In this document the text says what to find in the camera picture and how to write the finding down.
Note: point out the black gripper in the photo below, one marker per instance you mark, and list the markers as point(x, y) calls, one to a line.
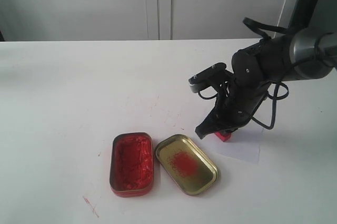
point(232, 110)

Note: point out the red stamp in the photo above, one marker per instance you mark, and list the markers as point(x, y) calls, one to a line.
point(223, 136)

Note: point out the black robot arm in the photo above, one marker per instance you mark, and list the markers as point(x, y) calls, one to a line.
point(306, 55)

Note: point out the red ink tin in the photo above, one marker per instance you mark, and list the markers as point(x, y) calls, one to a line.
point(132, 165)

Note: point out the white paper sheet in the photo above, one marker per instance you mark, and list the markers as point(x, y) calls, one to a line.
point(244, 144)

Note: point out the gold tin lid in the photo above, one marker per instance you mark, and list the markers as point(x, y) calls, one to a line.
point(189, 167)

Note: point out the white cabinet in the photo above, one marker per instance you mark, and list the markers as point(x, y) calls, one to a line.
point(73, 20)

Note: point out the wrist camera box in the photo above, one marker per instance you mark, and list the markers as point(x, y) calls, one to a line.
point(212, 75)

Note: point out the dark vertical post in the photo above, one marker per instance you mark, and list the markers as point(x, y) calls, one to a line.
point(308, 0)

